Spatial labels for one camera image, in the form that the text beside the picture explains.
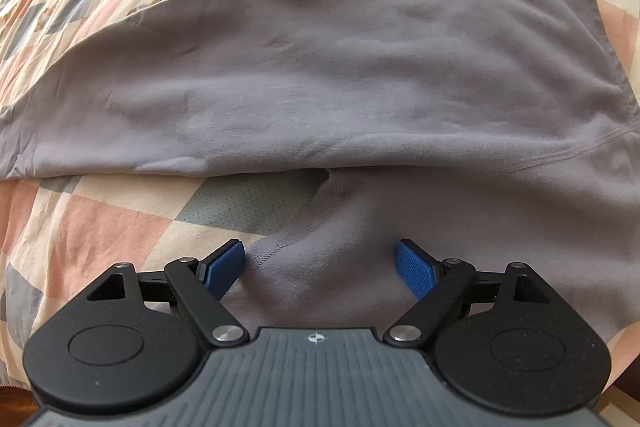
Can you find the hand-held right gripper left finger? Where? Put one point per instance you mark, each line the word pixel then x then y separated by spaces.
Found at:
pixel 225 264

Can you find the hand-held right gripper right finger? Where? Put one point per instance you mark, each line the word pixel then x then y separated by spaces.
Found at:
pixel 417 267

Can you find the grey garment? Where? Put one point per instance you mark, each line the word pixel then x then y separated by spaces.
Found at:
pixel 350 82

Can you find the checkered bear print quilt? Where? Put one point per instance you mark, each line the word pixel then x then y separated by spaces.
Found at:
pixel 100 217

